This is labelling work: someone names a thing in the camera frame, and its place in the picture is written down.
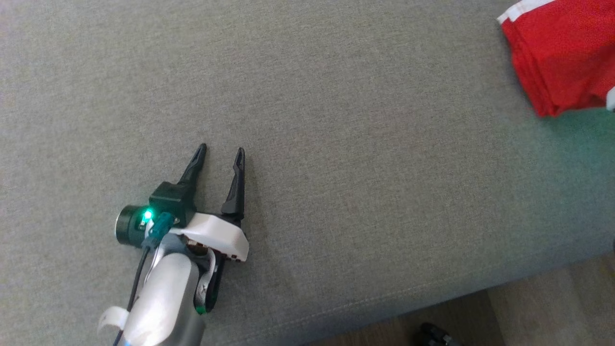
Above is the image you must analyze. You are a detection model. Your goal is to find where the black cable teal plug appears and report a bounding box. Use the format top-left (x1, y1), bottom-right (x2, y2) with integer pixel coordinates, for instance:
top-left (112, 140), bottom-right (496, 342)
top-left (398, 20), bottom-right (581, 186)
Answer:
top-left (113, 213), bottom-right (174, 346)

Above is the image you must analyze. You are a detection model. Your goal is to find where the grey sofa seat cushion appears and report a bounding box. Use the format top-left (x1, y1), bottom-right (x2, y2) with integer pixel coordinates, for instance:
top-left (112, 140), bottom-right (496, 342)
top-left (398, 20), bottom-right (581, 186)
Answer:
top-left (0, 0), bottom-right (615, 346)

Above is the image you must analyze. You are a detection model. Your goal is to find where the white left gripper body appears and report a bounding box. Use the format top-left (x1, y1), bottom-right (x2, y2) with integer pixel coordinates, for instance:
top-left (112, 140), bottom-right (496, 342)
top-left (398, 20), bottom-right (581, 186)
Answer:
top-left (171, 213), bottom-right (249, 316)

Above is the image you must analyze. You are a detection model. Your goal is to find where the red shorts white band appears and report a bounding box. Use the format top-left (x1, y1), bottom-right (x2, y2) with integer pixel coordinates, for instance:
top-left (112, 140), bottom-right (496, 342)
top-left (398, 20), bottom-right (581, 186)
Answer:
top-left (497, 0), bottom-right (615, 118)

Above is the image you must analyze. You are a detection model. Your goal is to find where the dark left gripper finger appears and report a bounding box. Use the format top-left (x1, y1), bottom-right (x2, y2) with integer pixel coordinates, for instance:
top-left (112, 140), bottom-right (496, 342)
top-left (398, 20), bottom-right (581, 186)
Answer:
top-left (177, 143), bottom-right (208, 188)
top-left (221, 147), bottom-right (246, 222)

